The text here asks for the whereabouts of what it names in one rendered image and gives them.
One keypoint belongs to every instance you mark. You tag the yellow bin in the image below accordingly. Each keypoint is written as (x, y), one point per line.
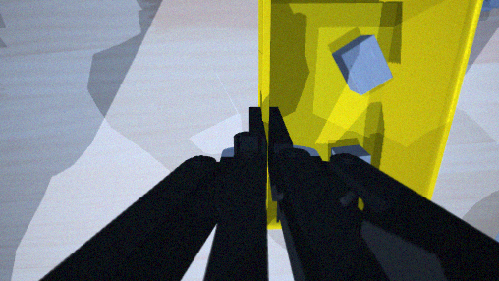
(403, 123)

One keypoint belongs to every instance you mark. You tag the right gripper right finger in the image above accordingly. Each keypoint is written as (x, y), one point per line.
(410, 236)

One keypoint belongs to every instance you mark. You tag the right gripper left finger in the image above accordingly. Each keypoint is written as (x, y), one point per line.
(158, 237)

